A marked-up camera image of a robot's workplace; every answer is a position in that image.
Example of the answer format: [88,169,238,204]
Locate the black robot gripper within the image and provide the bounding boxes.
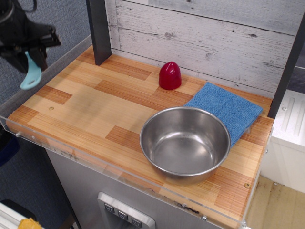
[0,4,61,73]

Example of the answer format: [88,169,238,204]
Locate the light blue dish brush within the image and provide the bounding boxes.
[20,52,42,90]

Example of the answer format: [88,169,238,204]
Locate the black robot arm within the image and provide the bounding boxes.
[0,0,61,73]

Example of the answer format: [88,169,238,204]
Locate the clear acrylic table guard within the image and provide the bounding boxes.
[0,37,273,229]

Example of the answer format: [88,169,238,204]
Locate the grey metal cabinet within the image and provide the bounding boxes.
[47,150,217,229]

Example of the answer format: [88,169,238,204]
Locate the red egg-shaped plastic object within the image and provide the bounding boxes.
[159,62,182,90]

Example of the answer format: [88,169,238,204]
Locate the yellow and black object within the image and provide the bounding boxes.
[17,218,42,229]

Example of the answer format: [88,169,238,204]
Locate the silver button panel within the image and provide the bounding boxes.
[97,192,156,229]

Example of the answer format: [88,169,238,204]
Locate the stainless steel bowl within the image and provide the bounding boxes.
[140,106,231,184]

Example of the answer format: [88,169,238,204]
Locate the blue microfiber cloth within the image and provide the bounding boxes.
[185,83,263,146]

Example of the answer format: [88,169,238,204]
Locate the white ribbed appliance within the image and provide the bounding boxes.
[261,90,305,193]

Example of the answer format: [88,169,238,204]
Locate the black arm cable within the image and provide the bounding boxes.
[19,0,38,12]

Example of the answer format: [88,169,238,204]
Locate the dark grey vertical post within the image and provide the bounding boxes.
[86,0,112,65]

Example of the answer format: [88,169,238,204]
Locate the dark grey right post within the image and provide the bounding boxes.
[267,15,305,119]

